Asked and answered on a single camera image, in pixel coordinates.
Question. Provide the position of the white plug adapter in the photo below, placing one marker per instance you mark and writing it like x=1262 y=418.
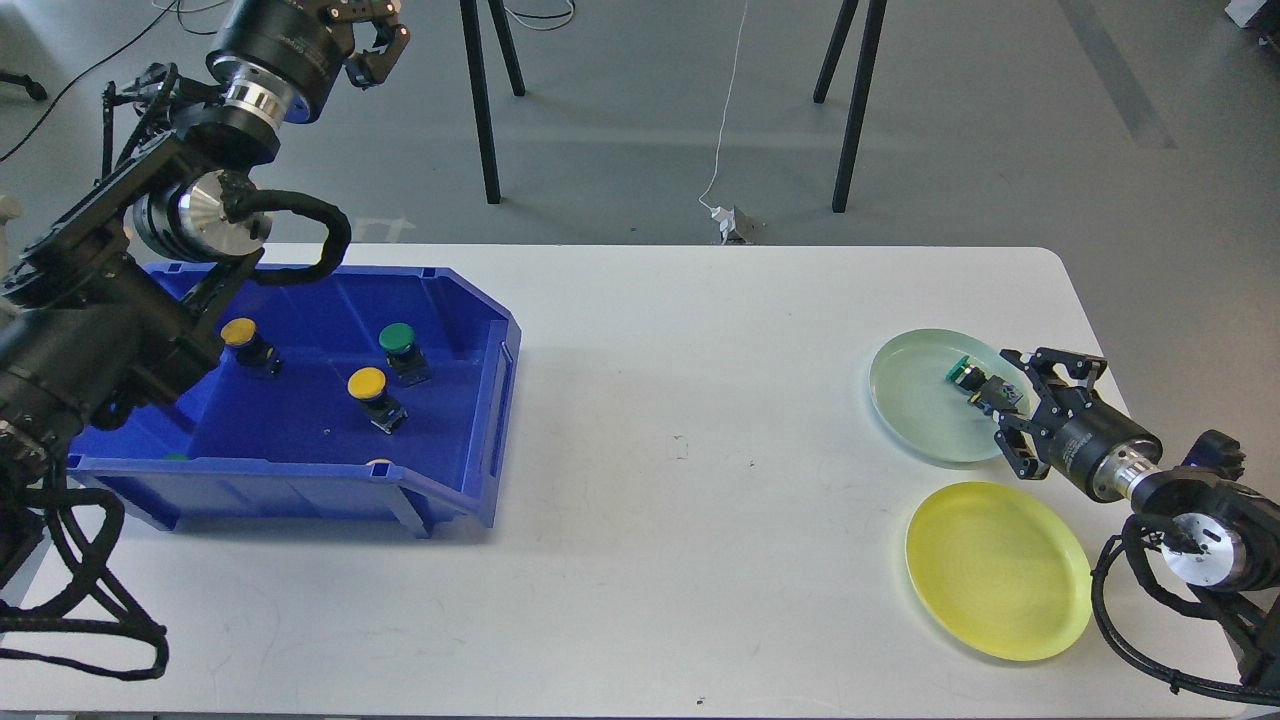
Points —
x=735 y=227

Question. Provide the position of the black tripod leg left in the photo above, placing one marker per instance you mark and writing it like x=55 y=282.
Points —
x=478 y=82

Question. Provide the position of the yellow push button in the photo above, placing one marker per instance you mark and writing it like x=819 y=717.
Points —
x=369 y=387
x=253 y=354

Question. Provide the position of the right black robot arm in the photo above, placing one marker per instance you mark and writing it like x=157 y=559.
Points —
x=1197 y=540

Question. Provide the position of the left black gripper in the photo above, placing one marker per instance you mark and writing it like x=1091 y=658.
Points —
x=289 y=40

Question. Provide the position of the yellow plate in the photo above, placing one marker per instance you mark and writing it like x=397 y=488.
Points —
x=1000 y=571

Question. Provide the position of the light green plate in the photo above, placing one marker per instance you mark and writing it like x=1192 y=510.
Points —
x=908 y=387

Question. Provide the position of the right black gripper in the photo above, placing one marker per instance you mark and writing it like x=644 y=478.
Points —
x=1100 y=450

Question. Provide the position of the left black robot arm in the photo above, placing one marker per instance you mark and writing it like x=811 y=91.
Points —
x=115 y=307

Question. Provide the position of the green push button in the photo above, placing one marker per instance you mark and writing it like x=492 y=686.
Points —
x=990 y=393
x=404 y=356

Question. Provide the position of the blue plastic storage bin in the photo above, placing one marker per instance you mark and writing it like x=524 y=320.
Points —
x=297 y=446

